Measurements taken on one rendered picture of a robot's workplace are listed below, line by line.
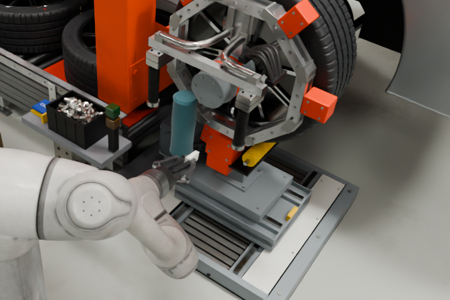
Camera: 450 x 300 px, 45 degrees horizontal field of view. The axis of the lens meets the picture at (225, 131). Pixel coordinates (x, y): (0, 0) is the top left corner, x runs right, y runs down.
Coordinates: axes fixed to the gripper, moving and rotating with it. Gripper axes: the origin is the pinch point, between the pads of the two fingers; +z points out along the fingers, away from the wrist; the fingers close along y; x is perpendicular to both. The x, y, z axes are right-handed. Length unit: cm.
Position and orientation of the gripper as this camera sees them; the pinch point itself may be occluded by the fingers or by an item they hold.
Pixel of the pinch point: (191, 158)
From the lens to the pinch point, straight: 169.3
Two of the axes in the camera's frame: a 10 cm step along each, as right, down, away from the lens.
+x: -2.3, 8.8, 4.1
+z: 4.2, -2.9, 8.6
